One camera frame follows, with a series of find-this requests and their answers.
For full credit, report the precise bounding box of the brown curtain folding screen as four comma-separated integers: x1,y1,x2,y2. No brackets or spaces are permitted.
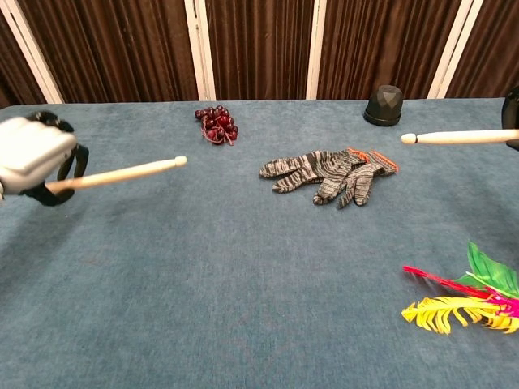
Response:
0,0,519,107

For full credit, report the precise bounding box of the black faceted cup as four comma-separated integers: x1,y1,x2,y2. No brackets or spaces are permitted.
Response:
362,84,404,126

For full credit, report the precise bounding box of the blue table mat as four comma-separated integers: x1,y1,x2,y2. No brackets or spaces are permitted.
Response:
0,96,519,389

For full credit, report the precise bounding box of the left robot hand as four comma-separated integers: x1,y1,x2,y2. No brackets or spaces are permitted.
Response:
0,111,90,207

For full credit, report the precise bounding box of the red grape bunch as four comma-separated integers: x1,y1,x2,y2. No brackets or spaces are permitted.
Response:
194,105,240,147

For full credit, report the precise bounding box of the grey striped knit glove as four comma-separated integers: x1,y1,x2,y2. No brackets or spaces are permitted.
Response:
259,147,368,194
311,150,401,210

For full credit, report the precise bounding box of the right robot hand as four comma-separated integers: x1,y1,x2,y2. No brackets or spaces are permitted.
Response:
500,85,519,152

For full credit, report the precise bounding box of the wooden drumstick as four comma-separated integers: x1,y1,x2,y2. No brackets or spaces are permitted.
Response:
45,156,188,193
401,129,519,146

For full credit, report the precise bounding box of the colourful feather shuttlecock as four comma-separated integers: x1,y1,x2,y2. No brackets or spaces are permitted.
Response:
401,239,519,336

